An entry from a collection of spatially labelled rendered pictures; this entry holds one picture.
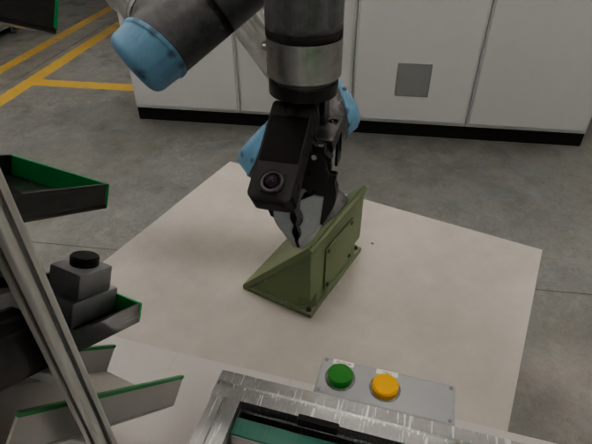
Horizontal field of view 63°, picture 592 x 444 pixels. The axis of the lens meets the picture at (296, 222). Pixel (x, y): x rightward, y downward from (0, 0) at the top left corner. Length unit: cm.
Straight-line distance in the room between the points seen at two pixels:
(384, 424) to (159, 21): 60
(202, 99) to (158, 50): 316
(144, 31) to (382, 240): 83
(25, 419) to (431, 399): 54
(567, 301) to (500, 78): 160
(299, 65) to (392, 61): 293
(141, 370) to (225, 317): 19
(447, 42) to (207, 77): 162
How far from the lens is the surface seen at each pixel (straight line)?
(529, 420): 205
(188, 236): 123
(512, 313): 111
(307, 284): 95
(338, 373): 79
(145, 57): 53
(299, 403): 78
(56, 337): 46
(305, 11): 46
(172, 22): 53
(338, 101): 99
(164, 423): 90
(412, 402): 79
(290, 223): 58
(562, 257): 278
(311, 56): 47
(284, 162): 47
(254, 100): 359
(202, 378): 94
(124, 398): 64
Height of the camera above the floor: 161
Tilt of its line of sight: 37 degrees down
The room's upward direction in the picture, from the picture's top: straight up
